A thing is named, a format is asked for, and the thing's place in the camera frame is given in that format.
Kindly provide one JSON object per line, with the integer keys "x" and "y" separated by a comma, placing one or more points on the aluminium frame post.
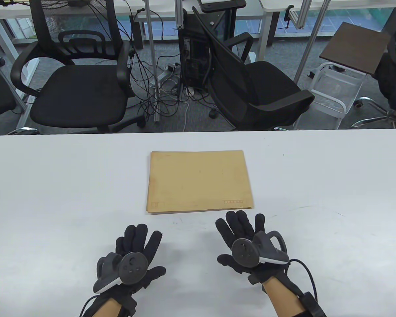
{"x": 179, "y": 16}
{"x": 300, "y": 18}
{"x": 151, "y": 49}
{"x": 312, "y": 39}

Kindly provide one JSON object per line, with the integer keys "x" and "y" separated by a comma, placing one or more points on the black computer tower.
{"x": 198, "y": 33}

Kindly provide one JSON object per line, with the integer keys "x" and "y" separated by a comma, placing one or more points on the person's left forearm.
{"x": 109, "y": 310}

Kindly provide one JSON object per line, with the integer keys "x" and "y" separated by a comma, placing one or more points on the person's left hand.
{"x": 138, "y": 241}

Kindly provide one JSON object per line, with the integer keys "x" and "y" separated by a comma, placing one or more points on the black mesh office chair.
{"x": 267, "y": 82}

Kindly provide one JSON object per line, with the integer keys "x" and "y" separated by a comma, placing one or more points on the person's right forearm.
{"x": 283, "y": 297}

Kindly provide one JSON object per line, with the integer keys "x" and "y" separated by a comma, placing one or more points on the brown A4 envelope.
{"x": 151, "y": 185}
{"x": 201, "y": 180}

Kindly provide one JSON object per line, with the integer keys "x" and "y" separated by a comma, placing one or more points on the white utility cart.
{"x": 336, "y": 86}

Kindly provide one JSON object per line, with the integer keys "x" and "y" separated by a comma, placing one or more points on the person's right hand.
{"x": 241, "y": 228}

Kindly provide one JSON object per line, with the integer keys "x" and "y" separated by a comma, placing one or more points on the black clamp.
{"x": 287, "y": 15}

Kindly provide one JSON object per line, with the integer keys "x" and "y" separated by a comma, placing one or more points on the dark wooden board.
{"x": 356, "y": 49}

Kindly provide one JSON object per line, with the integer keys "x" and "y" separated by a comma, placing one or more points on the black desk stand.
{"x": 224, "y": 4}

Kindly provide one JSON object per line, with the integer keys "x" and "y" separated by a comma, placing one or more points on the black office chair chrome base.
{"x": 394, "y": 86}

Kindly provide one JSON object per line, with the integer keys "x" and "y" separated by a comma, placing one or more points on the white power strip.
{"x": 163, "y": 77}

